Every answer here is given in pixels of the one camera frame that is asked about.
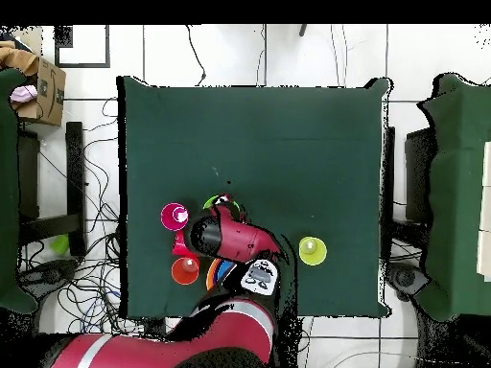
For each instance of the green bowl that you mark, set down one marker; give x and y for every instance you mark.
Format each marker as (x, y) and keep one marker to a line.
(209, 201)

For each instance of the deep blue bowl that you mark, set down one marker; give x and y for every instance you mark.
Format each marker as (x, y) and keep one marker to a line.
(226, 268)

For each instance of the red cup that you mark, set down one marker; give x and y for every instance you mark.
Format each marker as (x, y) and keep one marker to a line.
(178, 247)

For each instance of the yellow cup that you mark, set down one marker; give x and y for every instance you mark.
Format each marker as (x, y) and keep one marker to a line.
(316, 257)

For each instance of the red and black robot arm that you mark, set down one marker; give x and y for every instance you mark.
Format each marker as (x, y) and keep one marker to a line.
(238, 237)

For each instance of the pink cup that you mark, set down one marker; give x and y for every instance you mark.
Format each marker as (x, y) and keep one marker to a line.
(168, 219)

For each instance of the orange cup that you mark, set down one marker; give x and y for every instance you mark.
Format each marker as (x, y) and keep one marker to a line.
(180, 274)

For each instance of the dark green tablecloth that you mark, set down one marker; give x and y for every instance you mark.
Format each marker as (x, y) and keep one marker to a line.
(276, 134)

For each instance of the lime green cup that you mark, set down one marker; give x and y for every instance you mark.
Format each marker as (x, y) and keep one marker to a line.
(60, 244)

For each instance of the grey floor equipment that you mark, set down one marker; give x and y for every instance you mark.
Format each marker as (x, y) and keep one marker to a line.
(406, 278)

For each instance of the black stand leg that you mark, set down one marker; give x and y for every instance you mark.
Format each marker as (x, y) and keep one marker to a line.
(302, 30)

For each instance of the black cabinet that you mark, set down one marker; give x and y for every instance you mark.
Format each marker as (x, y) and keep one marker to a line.
(418, 172)

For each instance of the cardboard box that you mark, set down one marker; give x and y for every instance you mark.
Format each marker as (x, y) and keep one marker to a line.
(50, 103)

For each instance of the green cloth covered table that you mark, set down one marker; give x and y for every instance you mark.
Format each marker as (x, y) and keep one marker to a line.
(7, 191)
(456, 191)

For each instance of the pink cloth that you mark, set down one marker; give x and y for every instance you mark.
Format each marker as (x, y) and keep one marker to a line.
(23, 94)

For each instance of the brown crumpled paper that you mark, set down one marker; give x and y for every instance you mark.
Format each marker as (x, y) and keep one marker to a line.
(19, 57)

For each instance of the white box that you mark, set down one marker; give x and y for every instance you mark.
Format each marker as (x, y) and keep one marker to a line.
(485, 249)

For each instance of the black bench frame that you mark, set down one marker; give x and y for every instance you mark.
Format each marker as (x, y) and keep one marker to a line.
(74, 172)

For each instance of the black square frame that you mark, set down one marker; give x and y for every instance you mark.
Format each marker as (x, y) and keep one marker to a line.
(82, 66)

